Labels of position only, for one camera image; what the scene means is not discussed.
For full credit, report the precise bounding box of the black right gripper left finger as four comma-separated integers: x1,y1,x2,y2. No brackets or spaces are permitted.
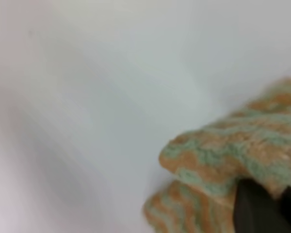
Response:
233,179,291,233

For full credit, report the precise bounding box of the green and tan striped rag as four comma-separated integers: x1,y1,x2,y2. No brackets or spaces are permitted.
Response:
143,79,291,233

